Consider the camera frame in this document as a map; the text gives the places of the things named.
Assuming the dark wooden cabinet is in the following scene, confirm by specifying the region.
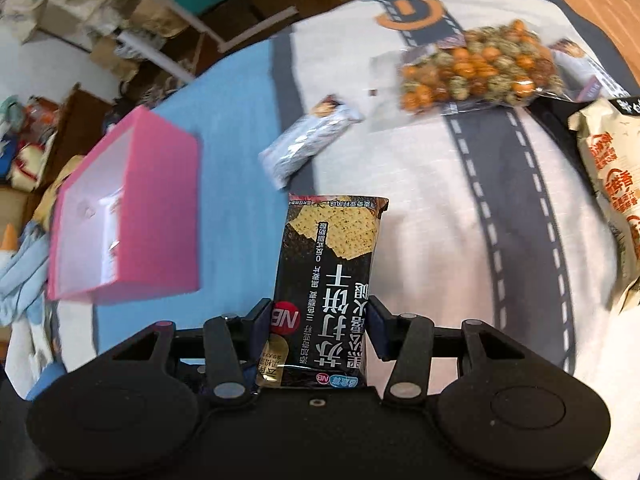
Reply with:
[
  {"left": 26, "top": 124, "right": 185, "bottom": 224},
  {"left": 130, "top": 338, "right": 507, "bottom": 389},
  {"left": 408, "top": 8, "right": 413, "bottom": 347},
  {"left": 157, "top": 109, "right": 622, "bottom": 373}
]
[{"left": 45, "top": 82, "right": 118, "bottom": 191}]

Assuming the wooden top rolling table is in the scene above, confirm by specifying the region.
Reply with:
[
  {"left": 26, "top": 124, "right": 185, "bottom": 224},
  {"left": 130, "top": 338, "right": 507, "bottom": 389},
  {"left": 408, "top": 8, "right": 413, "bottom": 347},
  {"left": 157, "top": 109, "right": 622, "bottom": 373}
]
[{"left": 117, "top": 0, "right": 296, "bottom": 86}]

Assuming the brown paper bag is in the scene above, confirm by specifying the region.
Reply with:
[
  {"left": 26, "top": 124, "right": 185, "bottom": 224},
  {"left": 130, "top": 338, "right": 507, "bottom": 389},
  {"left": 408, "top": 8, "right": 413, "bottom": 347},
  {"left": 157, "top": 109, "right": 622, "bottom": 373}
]
[
  {"left": 90, "top": 35, "right": 138, "bottom": 81},
  {"left": 127, "top": 0, "right": 188, "bottom": 38}
]

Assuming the white printed paper sheet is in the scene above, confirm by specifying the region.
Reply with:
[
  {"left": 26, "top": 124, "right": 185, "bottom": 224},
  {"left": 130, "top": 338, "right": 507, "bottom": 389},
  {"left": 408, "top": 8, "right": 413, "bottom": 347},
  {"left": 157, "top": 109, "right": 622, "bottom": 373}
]
[{"left": 95, "top": 187, "right": 127, "bottom": 286}]

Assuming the road print bedsheet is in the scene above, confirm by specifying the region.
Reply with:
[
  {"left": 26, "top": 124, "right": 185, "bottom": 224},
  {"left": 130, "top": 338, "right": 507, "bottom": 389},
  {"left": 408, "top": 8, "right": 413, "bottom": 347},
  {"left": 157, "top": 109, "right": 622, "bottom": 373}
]
[{"left": 10, "top": 0, "right": 640, "bottom": 411}]

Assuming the white snack bar packet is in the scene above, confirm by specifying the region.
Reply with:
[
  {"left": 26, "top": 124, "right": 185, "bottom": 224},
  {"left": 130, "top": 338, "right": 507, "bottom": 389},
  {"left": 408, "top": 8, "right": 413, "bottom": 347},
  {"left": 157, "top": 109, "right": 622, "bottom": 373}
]
[
  {"left": 258, "top": 94, "right": 364, "bottom": 190},
  {"left": 549, "top": 37, "right": 608, "bottom": 102}
]

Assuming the pink cardboard box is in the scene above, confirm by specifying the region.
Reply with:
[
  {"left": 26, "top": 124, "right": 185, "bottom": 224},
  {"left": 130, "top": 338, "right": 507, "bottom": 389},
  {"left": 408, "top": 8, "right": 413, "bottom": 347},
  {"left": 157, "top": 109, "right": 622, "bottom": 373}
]
[{"left": 47, "top": 105, "right": 202, "bottom": 306}]

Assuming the black cracker packet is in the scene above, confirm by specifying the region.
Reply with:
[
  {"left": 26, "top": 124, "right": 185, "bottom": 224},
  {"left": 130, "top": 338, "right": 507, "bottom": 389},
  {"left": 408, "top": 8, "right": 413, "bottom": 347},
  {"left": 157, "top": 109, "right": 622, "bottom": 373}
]
[{"left": 255, "top": 194, "right": 390, "bottom": 390}]

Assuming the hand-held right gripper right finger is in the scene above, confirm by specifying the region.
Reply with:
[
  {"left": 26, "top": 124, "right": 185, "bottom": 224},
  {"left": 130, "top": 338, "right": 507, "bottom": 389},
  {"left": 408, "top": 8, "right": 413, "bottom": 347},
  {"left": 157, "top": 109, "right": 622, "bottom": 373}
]
[{"left": 367, "top": 300, "right": 526, "bottom": 407}]

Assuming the light blue cloth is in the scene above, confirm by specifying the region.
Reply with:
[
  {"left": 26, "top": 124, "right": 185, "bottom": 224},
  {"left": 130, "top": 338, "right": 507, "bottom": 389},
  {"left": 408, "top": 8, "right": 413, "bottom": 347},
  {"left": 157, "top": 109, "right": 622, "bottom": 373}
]
[{"left": 0, "top": 220, "right": 51, "bottom": 326}]

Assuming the beige instant noodle bag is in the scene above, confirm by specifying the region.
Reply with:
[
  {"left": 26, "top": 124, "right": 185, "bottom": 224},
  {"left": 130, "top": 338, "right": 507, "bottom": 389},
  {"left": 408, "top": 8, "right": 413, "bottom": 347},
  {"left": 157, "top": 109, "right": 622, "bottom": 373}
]
[{"left": 568, "top": 96, "right": 640, "bottom": 313}]

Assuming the clear bag of coated peanuts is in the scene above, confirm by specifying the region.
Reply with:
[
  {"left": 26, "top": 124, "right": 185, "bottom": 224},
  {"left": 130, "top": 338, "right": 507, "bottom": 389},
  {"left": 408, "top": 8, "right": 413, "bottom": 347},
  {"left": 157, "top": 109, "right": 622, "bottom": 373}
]
[{"left": 371, "top": 19, "right": 558, "bottom": 117}]

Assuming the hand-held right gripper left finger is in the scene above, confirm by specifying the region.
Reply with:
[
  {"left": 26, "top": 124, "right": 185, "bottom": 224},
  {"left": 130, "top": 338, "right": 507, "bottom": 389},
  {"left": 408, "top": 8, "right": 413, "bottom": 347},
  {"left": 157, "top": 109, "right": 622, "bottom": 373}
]
[{"left": 112, "top": 298, "right": 273, "bottom": 408}]

